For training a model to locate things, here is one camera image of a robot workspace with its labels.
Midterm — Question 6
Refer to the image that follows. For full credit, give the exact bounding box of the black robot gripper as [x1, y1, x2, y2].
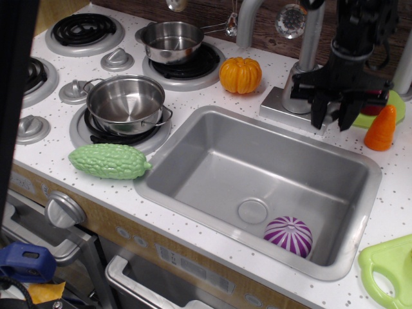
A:
[290, 49, 392, 131]

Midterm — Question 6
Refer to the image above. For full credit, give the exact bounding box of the silver faucet lever handle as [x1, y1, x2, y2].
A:
[323, 102, 341, 125]

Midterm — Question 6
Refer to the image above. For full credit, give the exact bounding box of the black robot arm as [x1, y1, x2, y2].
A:
[290, 1, 399, 131]

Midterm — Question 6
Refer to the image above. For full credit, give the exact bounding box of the light green plate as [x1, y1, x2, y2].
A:
[353, 90, 406, 129]

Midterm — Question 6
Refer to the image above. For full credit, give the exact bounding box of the dark red toy pepper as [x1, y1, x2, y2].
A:
[360, 90, 389, 116]

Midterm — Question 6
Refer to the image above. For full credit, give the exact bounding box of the orange toy carrot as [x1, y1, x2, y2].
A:
[364, 105, 397, 151]

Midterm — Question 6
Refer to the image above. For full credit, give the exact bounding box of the silver toy faucet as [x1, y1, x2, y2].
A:
[236, 1, 328, 135]

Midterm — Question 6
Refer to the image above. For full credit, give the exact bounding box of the hanging slotted spoon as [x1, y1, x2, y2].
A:
[275, 3, 306, 39]

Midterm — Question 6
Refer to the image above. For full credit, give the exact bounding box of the orange toy pumpkin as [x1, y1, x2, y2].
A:
[219, 57, 262, 94]

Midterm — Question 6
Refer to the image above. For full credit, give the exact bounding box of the grey toy sink basin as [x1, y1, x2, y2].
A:
[134, 106, 382, 281]

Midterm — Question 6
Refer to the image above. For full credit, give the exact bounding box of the purple white striped onion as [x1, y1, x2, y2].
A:
[263, 216, 313, 258]

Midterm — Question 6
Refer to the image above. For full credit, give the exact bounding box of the rear right stove burner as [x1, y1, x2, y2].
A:
[142, 42, 226, 92]

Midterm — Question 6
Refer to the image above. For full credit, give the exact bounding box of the stove burner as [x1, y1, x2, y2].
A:
[69, 106, 172, 155]
[22, 57, 59, 109]
[142, 42, 226, 92]
[45, 13, 125, 57]

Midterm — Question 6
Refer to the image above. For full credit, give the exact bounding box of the green plastic cutting board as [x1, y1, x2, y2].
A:
[358, 235, 411, 308]

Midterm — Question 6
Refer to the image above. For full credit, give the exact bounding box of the rear steel pot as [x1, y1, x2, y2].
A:
[135, 21, 204, 65]

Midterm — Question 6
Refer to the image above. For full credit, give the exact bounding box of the steel pot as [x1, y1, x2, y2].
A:
[86, 75, 173, 136]
[135, 21, 204, 65]

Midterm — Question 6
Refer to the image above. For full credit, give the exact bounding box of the hanging silver spoon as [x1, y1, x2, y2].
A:
[166, 0, 188, 12]

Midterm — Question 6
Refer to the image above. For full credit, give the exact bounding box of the front steel pot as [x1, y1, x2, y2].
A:
[86, 75, 173, 136]

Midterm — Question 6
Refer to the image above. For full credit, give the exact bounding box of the silver stove knob rear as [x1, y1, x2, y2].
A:
[100, 48, 135, 72]

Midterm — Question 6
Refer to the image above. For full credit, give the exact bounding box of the silver stove knob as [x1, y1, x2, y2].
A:
[59, 79, 94, 105]
[16, 115, 51, 145]
[100, 48, 135, 72]

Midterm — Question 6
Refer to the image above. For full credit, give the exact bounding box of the green toy bitter melon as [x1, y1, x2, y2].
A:
[68, 144, 153, 180]

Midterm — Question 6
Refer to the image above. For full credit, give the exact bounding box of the front right stove burner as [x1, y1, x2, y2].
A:
[69, 106, 172, 155]

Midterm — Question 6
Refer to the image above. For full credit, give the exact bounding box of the silver stove knob middle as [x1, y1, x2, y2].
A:
[59, 79, 94, 105]

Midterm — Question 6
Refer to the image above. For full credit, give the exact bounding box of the rear left stove burner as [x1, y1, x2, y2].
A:
[45, 13, 125, 57]

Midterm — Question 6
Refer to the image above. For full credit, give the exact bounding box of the silver oven knob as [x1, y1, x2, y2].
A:
[44, 191, 87, 229]

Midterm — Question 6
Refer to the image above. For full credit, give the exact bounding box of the front left stove burner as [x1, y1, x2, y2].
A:
[22, 57, 59, 109]

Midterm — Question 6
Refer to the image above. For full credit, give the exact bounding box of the silver stove knob front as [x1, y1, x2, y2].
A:
[16, 115, 51, 145]

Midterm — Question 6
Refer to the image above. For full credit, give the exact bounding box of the blue clamp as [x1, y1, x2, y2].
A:
[1, 242, 57, 283]

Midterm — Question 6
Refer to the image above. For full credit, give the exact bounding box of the white vertical post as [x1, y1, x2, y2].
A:
[393, 32, 412, 100]

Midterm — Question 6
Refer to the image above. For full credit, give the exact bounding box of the silver dishwasher door handle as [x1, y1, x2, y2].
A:
[105, 254, 207, 309]

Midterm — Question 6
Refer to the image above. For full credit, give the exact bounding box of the silver oven door handle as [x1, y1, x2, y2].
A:
[2, 189, 99, 268]

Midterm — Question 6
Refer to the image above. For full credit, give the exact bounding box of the black foreground post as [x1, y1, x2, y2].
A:
[0, 0, 41, 232]

